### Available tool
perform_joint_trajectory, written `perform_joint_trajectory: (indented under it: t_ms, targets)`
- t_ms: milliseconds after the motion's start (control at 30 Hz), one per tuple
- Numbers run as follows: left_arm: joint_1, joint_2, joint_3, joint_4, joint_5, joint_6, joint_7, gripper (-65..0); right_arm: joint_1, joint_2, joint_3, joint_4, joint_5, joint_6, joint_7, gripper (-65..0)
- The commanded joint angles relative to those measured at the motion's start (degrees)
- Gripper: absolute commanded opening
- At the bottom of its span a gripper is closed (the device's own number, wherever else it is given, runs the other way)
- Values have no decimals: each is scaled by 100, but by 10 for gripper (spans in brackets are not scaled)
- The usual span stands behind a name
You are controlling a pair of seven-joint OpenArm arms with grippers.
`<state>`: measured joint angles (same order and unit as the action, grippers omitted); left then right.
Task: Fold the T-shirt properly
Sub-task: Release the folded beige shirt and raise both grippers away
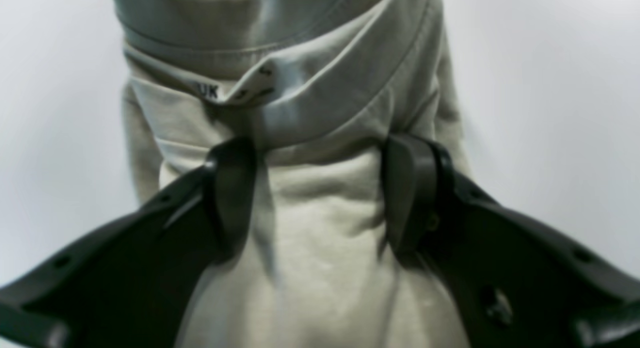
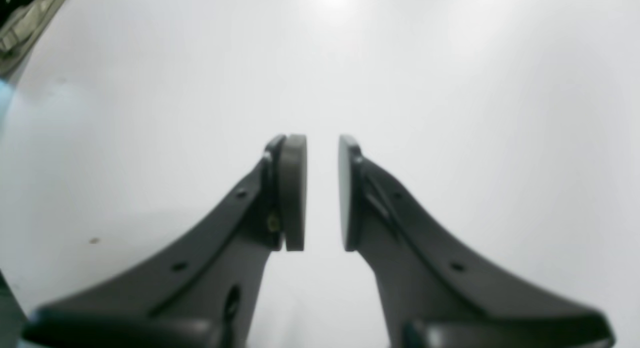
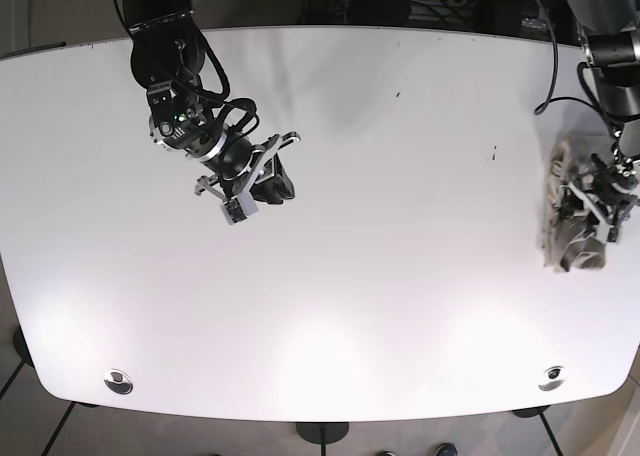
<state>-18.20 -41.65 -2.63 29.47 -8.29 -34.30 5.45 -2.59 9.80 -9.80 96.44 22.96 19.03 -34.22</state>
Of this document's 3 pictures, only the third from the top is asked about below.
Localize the black table base foot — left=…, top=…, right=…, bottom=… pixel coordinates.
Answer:
left=295, top=422, right=350, bottom=445

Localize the left chrome table grommet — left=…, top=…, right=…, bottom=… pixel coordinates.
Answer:
left=103, top=368, right=133, bottom=395

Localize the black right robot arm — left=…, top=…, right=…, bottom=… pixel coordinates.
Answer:
left=112, top=0, right=299, bottom=205

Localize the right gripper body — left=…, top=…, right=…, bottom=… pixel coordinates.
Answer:
left=149, top=115, right=301, bottom=201

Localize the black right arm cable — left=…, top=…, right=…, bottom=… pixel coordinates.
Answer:
left=112, top=0, right=261, bottom=142

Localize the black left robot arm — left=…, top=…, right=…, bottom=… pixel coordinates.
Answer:
left=566, top=0, right=639, bottom=242

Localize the chrome table grommet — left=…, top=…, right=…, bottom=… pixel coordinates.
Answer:
left=538, top=366, right=566, bottom=392
left=103, top=368, right=133, bottom=395

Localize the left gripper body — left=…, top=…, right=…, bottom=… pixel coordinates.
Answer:
left=562, top=145, right=639, bottom=236

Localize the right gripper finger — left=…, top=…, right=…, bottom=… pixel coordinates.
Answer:
left=250, top=182, right=273, bottom=204
left=265, top=155, right=295, bottom=205

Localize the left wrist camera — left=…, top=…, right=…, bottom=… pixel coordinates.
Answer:
left=598, top=224, right=621, bottom=243

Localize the beige T-shirt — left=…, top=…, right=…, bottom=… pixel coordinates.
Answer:
left=538, top=134, right=640, bottom=274

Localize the right chrome table grommet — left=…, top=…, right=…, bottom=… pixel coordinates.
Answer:
left=538, top=366, right=566, bottom=392

